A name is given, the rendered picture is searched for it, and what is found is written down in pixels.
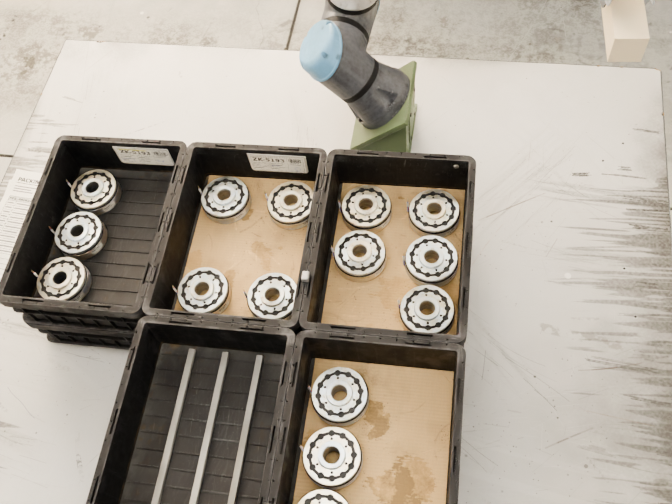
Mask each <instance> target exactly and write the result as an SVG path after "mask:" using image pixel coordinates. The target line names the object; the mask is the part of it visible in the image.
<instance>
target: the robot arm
mask: <svg viewBox="0 0 672 504"><path fill-rule="evenodd" d="M379 7H380V0H325V7H324V11H323V14H322V17H321V21H319V22H317V23H316V24H314V25H313V26H312V27H311V29H310V30H309V31H308V33H307V36H306V37H305V38H304V40H303V42H302V44H301V48H300V53H299V60H300V64H301V66H302V68H303V69H304V70H305V71H306V72H307V73H308V74H309V75H310V76H311V77H312V78H313V79H314V80H315V81H318V82H319V83H321V84H322V85H323V86H325V87H326V88H327V89H329V90H330V91H331V92H333V93H334V94H335V95H336V96H338V97H339V98H340V99H342V100H343V101H344V102H346V103H347V105H348V106H349V108H350V109H351V111H352V112H353V114H354V116H355V117H356V119H357V120H358V122H359V123H361V124H362V125H363V126H364V127H366V128H368V129H377V128H379V127H382V126H383V125H385V124H386V123H388V122H389V121H390V120H391V119H392V118H393V117H394V116H395V115H396V114H397V113H398V112H399V111H400V109H401V108H402V106H403V105H404V103H405V101H406V99H407V96H408V94H409V90H410V80H409V77H408V76H407V75H406V74H405V73H404V72H402V71H401V70H400V69H398V68H395V67H390V66H388V65H386V64H383V63H381V62H378V61H377V60H376V59H375V58H374V57H372V56H371V55H370V54H369V53H368V52H367V51H366V49H367V45H368V42H369V38H370V34H371V31H372V28H373V24H374V21H375V17H376V15H377V13H378V10H379Z"/></svg>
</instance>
